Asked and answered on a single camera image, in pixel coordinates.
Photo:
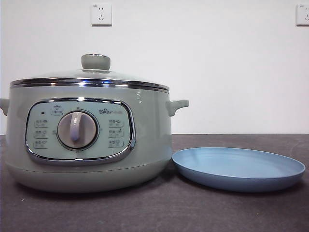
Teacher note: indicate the glass lid with green knob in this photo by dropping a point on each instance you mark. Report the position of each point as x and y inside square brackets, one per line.
[95, 61]

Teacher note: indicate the pale green electric steamer pot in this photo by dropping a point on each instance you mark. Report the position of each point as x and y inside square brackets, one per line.
[149, 135]

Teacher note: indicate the blue round plate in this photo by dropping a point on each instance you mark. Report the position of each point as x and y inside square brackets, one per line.
[241, 169]

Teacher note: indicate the white wall socket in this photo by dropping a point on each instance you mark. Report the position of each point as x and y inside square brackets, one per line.
[303, 14]
[101, 14]

